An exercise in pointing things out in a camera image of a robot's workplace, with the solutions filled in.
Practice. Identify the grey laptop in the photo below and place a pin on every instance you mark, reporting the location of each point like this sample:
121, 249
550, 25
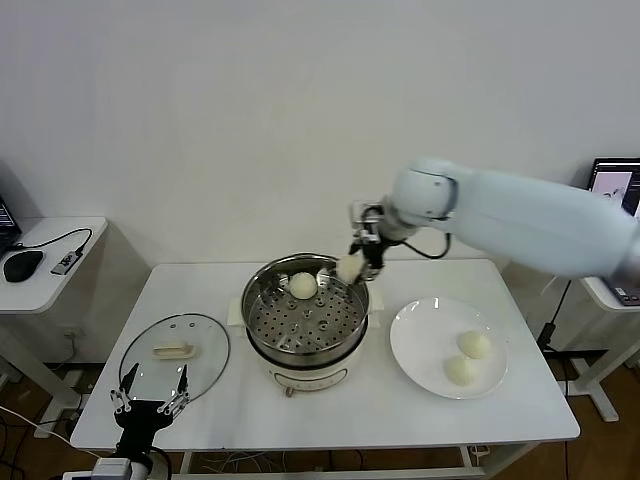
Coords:
630, 182

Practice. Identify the black flat bar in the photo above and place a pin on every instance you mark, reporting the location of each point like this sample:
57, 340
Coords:
575, 355

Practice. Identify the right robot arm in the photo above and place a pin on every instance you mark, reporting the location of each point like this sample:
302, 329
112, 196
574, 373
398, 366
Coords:
500, 215

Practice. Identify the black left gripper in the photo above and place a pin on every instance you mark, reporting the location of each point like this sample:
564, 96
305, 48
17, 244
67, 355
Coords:
142, 412

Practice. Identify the white table leg frame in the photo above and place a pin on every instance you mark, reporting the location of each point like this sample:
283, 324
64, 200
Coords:
325, 474

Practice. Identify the black computer mouse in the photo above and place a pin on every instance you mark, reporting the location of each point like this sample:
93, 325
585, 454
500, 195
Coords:
22, 265

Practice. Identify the perforated steel steamer basket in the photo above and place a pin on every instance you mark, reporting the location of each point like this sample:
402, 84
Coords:
277, 336

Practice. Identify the white side table with label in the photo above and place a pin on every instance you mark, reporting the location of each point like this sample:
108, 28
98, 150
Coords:
595, 296

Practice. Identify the grey usb hub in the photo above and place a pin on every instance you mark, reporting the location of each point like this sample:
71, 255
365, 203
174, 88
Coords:
65, 263

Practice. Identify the white side table with mouse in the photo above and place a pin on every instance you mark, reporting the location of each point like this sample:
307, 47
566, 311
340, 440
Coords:
50, 290

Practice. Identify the white steamed baozi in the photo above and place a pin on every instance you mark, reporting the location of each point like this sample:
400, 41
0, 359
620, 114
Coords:
302, 286
349, 269
461, 371
475, 344

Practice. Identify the round white plate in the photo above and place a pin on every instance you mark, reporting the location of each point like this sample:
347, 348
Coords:
402, 345

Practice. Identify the round glass pot lid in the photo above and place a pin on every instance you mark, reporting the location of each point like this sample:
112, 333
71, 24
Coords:
175, 351

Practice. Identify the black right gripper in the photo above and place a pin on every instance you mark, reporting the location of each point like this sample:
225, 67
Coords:
377, 240

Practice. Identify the cream electric cooking pot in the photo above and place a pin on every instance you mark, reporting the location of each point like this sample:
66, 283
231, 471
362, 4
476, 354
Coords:
305, 377

